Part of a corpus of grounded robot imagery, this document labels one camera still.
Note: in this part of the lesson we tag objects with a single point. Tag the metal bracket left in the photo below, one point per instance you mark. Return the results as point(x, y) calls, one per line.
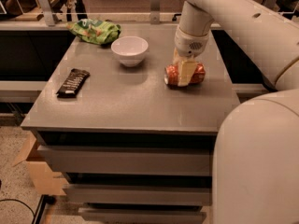
point(47, 12)

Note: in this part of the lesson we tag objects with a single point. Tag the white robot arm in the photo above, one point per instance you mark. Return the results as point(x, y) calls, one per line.
point(256, 154)

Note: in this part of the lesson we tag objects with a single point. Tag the white ceramic bowl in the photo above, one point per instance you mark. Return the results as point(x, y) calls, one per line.
point(129, 50)

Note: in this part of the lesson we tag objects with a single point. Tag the metal bracket middle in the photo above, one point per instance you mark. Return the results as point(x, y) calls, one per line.
point(154, 11)

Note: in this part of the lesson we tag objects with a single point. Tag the dark chocolate bar wrapper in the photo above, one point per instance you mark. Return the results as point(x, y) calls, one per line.
point(73, 83)

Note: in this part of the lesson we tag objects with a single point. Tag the middle grey drawer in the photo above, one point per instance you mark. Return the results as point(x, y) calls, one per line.
point(138, 195)

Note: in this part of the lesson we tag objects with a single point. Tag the brown cardboard box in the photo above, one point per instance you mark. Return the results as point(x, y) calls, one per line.
point(45, 181)

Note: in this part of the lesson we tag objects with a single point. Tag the grey drawer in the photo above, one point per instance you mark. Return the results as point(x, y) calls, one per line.
point(128, 161)
point(142, 216)
point(138, 195)

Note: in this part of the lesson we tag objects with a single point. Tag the green chip bag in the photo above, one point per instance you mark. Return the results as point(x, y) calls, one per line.
point(95, 31)

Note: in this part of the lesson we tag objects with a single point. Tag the red coke can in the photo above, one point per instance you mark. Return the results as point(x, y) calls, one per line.
point(171, 75)

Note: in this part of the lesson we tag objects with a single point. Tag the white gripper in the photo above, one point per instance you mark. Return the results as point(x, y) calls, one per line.
point(189, 44)

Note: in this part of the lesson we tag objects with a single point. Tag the top grey drawer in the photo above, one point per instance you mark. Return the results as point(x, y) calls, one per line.
point(128, 161)

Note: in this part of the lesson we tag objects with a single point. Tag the bottom grey drawer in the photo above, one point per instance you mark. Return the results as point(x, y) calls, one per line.
point(142, 216)

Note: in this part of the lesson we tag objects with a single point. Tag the grey drawer cabinet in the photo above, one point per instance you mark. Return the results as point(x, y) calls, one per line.
point(133, 107)

